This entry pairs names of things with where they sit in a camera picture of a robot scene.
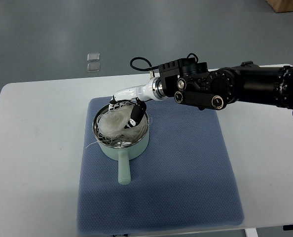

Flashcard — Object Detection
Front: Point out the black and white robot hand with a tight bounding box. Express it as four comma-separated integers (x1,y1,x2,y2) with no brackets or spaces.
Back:
109,77,164,129

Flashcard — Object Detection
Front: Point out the white vermicelli bundle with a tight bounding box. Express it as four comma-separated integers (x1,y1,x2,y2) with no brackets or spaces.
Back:
93,105,149,151

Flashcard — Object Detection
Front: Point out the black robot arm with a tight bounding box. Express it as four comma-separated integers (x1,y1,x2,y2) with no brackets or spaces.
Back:
158,58,293,111

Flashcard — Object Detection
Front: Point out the mint green steel pot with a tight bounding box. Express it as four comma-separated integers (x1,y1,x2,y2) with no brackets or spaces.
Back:
99,103,144,185

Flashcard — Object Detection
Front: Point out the lower metal floor plate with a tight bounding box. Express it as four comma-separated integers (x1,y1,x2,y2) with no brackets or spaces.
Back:
87,62,100,73

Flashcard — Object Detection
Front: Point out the metal floor plate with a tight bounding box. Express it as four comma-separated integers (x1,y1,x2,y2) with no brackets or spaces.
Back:
87,62,100,73
87,52,100,62

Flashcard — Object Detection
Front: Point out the upper metal floor plate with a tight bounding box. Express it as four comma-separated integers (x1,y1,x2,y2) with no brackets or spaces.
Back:
87,52,100,62

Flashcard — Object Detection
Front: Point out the blue textured table mat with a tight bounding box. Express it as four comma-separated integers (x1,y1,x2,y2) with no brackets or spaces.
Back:
77,97,244,235

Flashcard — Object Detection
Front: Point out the wooden box corner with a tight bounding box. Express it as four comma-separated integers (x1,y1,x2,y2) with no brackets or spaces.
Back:
267,0,293,13

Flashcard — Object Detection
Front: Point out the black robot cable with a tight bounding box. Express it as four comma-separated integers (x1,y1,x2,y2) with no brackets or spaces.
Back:
129,57,159,74

